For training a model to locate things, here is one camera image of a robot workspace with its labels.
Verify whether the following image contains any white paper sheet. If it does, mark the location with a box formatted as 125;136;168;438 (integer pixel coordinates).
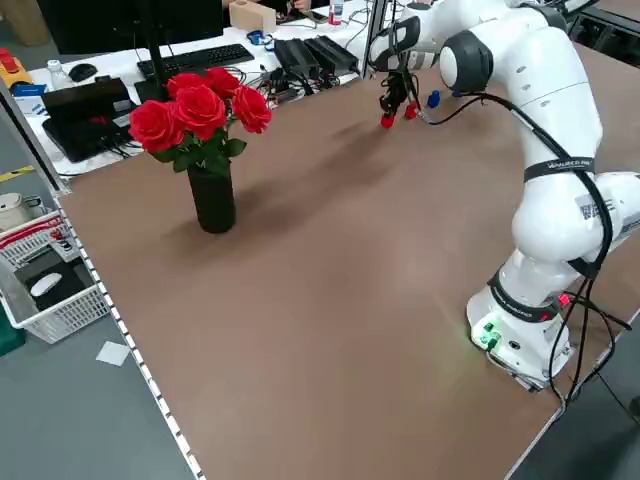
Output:
94;340;133;367

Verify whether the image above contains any white plastic basket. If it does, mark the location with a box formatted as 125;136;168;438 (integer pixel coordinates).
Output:
0;209;112;346

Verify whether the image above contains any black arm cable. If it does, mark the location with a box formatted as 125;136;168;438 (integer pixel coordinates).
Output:
419;92;631;406

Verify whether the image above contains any aluminium post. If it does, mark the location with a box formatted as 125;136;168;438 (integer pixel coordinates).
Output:
367;0;389;81

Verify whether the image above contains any black laptop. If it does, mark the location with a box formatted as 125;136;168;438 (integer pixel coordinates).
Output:
41;77;144;164

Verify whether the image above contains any black computer monitor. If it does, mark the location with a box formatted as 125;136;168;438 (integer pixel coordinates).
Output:
37;0;225;104

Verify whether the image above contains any clear water bottle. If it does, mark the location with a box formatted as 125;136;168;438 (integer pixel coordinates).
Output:
47;58;70;91

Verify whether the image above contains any wooden box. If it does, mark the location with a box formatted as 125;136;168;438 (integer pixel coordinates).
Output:
228;0;278;32

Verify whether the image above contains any tangled cable bundle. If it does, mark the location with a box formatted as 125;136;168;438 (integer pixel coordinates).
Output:
257;67;331;107

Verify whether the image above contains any white kettle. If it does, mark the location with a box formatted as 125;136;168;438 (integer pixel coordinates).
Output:
0;192;47;234

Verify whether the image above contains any black keyboard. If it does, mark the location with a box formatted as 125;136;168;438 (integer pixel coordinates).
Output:
136;43;256;79

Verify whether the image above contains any black cylindrical vase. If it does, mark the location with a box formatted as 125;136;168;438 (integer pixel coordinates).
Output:
187;164;236;234

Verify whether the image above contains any green box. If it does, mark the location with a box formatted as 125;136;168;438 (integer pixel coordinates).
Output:
0;317;27;357

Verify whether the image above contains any black power adapter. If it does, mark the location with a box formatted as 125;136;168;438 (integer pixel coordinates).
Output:
273;38;321;77
303;35;361;75

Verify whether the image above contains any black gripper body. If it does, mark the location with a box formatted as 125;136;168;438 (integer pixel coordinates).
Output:
383;67;419;94

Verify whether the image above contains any white computer mouse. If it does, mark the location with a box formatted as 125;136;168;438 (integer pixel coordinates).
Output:
29;272;63;298

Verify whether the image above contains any red rose bouquet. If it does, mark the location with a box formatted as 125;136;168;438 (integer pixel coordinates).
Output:
128;67;274;176

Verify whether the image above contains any person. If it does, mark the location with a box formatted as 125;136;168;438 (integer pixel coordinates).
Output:
222;0;321;21

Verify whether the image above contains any blue and white box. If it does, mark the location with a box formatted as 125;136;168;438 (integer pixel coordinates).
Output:
12;82;50;117

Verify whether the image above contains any black mouse pad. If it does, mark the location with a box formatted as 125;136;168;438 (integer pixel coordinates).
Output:
13;259;96;312

